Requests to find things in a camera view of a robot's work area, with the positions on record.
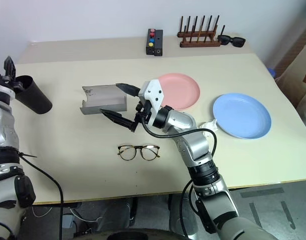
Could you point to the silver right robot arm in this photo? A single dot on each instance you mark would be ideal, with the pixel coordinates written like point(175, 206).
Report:
point(193, 145)

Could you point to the brown cardboard box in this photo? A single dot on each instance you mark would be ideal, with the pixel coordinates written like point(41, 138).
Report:
point(298, 75)

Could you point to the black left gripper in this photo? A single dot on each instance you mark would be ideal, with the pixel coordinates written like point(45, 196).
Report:
point(6, 81)

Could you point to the crumpled white tissue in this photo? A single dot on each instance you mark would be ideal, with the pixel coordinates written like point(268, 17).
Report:
point(210, 125)

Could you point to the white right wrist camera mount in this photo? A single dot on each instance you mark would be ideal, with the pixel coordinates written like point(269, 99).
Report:
point(154, 93)

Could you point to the black box with coloured buttons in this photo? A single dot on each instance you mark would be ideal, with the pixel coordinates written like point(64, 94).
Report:
point(154, 42)

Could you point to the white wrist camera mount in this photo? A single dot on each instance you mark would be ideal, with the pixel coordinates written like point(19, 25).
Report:
point(1, 90)
point(154, 93)

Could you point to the dark rounded shape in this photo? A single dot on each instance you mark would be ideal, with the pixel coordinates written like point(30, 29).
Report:
point(143, 233)

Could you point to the pink plate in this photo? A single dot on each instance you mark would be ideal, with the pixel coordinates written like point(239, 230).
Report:
point(183, 91)

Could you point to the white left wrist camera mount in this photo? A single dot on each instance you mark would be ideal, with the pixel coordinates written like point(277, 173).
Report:
point(1, 90)

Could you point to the dark wooden plate rack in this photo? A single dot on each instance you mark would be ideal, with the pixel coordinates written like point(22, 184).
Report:
point(200, 41)

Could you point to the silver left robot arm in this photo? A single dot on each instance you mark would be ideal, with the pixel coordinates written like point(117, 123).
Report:
point(4, 140)

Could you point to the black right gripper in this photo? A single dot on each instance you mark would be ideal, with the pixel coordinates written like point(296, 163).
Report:
point(144, 113)

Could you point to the blue plate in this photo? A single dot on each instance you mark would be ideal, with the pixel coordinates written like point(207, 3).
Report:
point(243, 115)

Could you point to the black cup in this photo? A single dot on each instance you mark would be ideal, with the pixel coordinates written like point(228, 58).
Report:
point(36, 97)

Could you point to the grey open glasses case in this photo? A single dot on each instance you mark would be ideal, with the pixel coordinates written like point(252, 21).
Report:
point(103, 98)

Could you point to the tortoiseshell round glasses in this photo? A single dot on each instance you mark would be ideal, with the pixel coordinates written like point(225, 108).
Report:
point(129, 156)

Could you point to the black sunglasses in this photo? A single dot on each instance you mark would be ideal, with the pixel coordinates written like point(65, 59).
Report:
point(233, 40)

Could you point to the black table leg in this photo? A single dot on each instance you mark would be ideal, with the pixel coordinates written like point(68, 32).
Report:
point(133, 210)

